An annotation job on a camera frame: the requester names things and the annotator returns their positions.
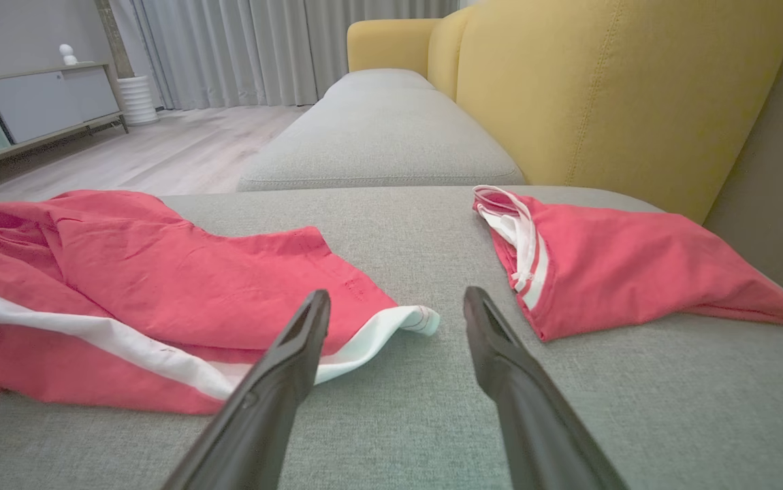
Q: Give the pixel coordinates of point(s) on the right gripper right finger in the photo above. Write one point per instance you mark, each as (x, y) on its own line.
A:
(534, 435)

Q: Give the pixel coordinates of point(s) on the light grey curtain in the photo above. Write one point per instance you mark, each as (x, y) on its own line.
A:
(248, 47)

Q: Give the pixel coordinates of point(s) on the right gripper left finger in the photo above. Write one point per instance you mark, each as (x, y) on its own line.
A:
(262, 422)

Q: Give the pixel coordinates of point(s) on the yellow sofa armrest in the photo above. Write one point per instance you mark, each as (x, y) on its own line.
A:
(388, 44)

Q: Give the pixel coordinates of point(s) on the small white figurine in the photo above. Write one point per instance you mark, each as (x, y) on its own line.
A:
(67, 54)

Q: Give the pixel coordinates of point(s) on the grey sideboard cabinet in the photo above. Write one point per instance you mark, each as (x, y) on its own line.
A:
(37, 102)

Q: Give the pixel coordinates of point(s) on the white ribbed floor vase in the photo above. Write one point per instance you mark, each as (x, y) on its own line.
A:
(137, 101)

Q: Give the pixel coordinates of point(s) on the red shorts white stripe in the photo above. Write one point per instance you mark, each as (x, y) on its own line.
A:
(160, 272)

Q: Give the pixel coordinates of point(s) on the yellow sofa backrest cushion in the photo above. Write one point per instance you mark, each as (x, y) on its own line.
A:
(609, 95)
(444, 54)

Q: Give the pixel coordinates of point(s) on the red basketball jersey white trim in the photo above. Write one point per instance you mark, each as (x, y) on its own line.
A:
(623, 265)

